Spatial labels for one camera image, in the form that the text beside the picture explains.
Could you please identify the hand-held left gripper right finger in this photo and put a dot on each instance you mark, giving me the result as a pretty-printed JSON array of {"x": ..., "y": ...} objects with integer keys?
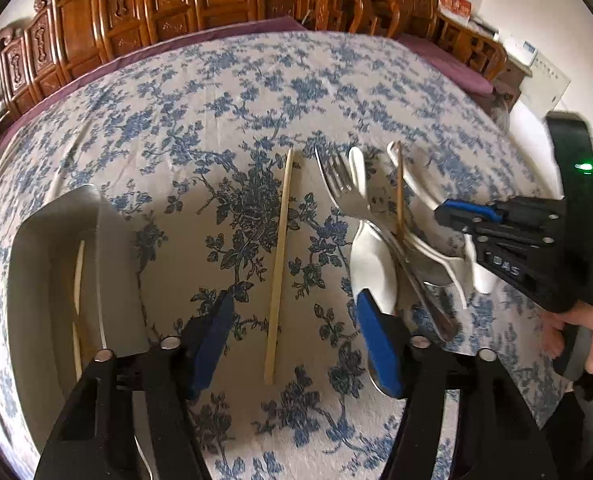
[{"x": 379, "y": 345}]

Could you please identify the metal fork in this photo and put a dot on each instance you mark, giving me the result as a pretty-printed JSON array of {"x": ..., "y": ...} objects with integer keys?
[{"x": 339, "y": 185}]

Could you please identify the light wooden chopstick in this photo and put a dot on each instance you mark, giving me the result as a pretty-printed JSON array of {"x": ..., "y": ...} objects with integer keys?
[
  {"x": 79, "y": 280},
  {"x": 279, "y": 270}
]

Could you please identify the person's dark clothing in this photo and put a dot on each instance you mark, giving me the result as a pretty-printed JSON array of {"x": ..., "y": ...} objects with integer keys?
[{"x": 586, "y": 435}]

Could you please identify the white plastic spoon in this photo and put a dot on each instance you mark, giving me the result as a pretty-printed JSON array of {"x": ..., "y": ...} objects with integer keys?
[{"x": 376, "y": 270}]

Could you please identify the wooden side cabinet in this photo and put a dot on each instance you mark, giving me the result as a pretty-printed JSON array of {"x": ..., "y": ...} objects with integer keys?
[{"x": 456, "y": 35}]

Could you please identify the carved wooden chair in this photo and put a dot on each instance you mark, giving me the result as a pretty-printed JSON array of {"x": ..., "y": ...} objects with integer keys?
[
  {"x": 326, "y": 5},
  {"x": 384, "y": 12}
]

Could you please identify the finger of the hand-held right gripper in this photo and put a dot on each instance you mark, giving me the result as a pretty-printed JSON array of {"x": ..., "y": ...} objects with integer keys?
[
  {"x": 471, "y": 211},
  {"x": 506, "y": 239}
]

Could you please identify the white wall panel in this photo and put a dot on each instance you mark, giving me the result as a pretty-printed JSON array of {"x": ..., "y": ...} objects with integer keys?
[{"x": 546, "y": 80}]

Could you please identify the white and blue box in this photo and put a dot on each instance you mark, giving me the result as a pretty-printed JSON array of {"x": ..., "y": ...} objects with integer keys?
[{"x": 521, "y": 50}]

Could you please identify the dark wooden chopstick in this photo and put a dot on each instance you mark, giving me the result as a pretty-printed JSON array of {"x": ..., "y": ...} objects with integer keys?
[{"x": 400, "y": 185}]

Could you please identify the blue floral tablecloth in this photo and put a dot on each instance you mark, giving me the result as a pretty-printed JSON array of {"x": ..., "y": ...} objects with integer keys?
[{"x": 176, "y": 110}]

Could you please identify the metal tray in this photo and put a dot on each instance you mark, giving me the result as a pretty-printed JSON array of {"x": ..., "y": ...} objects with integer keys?
[{"x": 41, "y": 285}]

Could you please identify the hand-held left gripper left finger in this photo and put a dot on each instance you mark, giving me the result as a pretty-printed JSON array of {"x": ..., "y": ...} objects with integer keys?
[{"x": 211, "y": 340}]

